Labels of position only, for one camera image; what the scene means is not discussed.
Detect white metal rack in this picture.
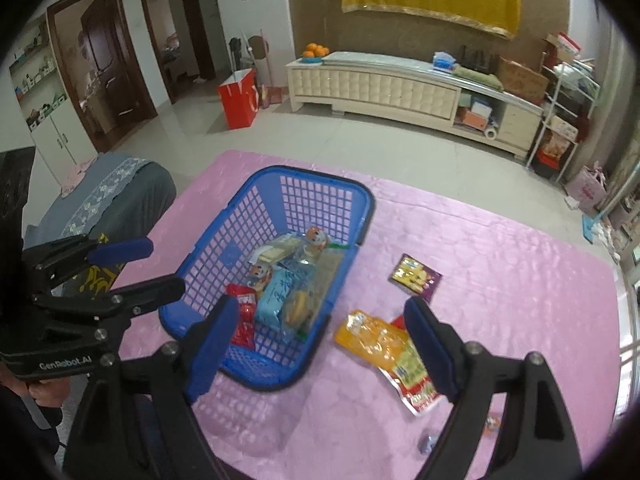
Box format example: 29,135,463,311
525,60,601,183

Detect person's left hand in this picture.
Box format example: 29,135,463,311
27,379,71,408

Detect blue mop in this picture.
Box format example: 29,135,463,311
581,167,638,245

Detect light blue snack packet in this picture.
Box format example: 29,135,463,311
255,265,316,328

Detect blue plastic basket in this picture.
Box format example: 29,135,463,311
159,165,376,392

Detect red snack packet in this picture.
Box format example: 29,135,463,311
225,284,258,348
377,315,446,417

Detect clear blue snack packet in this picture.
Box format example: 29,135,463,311
282,245,323,286

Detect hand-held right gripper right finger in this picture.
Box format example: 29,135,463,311
402,296,583,480

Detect red white box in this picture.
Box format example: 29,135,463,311
542,32,583,63

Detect cardboard box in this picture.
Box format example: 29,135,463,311
496,56,550,106

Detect cream TV cabinet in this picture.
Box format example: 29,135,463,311
286,51,546,161

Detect black router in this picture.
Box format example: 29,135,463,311
459,45,497,73

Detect dark cloth yellow print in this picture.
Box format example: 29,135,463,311
65,232,123,298

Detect broom with dustpan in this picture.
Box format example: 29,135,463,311
242,27,283,108

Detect person's left forearm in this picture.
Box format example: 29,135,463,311
0,365,66,480

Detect grey sofa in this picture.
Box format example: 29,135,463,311
22,152,177,301

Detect brown wooden door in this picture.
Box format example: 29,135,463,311
46,0,158,153

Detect red paper bag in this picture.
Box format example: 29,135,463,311
217,67,261,131

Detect tiger print snack packet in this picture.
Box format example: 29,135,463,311
302,226,331,251
247,262,276,291

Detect clear cracker packet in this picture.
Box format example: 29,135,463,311
255,234,301,263

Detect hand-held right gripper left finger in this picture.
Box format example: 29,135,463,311
62,294,241,480

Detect olive green cushion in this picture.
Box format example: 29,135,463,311
452,65,502,92

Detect clear packet yellow snack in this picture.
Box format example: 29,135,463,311
280,285,326,341

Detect lace trimmed blue cover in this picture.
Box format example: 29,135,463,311
60,156,151,241

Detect white cabinet with shelves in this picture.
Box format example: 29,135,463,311
9,12,98,173

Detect purple yellow snack packet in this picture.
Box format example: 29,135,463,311
387,254,444,304

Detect person's blue trousers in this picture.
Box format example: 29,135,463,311
135,395,171,480

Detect pink paper bag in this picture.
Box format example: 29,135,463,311
564,161,608,213

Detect orange jelly snack packet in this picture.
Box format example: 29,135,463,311
333,309,408,368

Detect pink tablecloth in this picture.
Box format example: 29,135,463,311
107,149,628,480

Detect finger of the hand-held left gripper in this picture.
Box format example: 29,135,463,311
22,235,153,293
30,275,186,318

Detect clear packet brown snack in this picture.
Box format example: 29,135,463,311
315,244,352,306

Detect pink cloth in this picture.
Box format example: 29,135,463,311
59,157,98,196

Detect brown door frame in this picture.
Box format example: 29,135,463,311
136,0,217,105

